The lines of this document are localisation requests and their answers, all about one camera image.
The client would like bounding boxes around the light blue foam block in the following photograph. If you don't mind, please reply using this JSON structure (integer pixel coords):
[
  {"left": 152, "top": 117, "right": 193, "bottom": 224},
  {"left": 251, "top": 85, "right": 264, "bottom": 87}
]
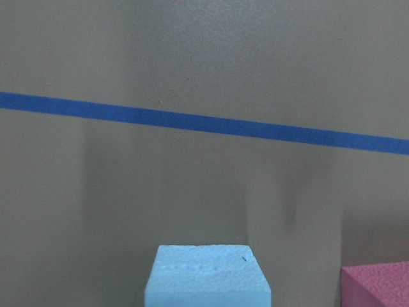
[{"left": 144, "top": 244, "right": 272, "bottom": 306}]

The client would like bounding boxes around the dark pink foam block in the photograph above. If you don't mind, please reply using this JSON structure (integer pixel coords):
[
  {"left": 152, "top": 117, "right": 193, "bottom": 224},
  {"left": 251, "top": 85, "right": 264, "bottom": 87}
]
[{"left": 341, "top": 262, "right": 408, "bottom": 306}]

